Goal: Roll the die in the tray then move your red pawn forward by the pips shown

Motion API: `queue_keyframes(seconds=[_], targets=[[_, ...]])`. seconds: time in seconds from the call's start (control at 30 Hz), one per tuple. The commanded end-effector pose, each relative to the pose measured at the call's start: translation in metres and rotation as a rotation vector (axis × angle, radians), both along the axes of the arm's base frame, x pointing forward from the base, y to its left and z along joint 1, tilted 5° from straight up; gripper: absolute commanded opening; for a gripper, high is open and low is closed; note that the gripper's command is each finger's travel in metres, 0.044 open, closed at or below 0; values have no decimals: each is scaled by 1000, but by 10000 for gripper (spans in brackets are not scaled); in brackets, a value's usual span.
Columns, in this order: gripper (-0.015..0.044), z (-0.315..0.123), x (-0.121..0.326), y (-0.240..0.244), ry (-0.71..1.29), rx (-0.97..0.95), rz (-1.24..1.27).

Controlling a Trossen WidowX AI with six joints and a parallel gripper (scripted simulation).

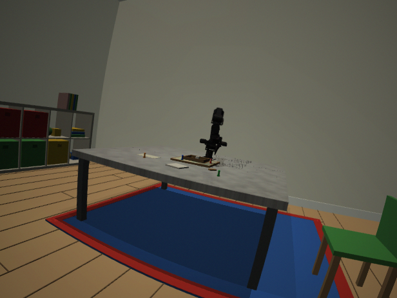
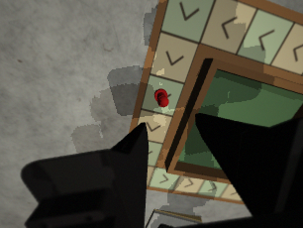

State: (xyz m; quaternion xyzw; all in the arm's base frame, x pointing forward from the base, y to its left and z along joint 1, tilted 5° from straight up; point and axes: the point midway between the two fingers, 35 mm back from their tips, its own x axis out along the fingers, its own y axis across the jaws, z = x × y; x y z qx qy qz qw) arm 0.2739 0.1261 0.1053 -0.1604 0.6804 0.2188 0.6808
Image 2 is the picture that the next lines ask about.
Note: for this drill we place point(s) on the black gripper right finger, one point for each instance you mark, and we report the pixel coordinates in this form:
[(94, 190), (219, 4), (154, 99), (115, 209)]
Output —
[(260, 162)]

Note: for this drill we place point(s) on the red game pawn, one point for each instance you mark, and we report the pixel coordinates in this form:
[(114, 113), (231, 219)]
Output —
[(161, 97)]

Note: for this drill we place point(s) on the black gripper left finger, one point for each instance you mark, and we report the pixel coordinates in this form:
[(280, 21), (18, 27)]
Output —
[(123, 170)]

